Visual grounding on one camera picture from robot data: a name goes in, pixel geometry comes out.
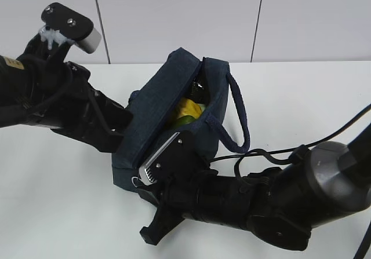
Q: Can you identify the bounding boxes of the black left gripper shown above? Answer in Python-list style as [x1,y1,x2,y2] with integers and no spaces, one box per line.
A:
[18,35,133,152]

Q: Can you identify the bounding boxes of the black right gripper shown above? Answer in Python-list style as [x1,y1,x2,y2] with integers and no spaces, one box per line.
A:
[136,151,221,246]

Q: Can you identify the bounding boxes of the dark navy lunch bag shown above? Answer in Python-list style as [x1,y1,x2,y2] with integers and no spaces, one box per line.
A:
[111,48,250,192]

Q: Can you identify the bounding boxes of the green cucumber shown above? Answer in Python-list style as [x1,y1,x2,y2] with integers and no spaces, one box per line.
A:
[171,103,206,128]

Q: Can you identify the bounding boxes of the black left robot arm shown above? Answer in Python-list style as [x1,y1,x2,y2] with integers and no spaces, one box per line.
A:
[1,35,133,153]

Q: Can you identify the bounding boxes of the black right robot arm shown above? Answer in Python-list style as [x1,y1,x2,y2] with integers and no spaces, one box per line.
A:
[133,127,370,251]

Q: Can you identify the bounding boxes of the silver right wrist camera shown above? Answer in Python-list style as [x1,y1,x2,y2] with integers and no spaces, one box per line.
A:
[139,131,203,186]

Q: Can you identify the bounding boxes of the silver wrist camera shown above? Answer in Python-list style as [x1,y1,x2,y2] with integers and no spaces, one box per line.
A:
[139,131,203,186]
[39,2,101,54]

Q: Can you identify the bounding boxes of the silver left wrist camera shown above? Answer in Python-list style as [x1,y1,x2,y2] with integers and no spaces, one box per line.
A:
[39,2,101,54]

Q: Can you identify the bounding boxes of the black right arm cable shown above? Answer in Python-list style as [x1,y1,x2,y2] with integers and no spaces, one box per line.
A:
[208,104,371,259]

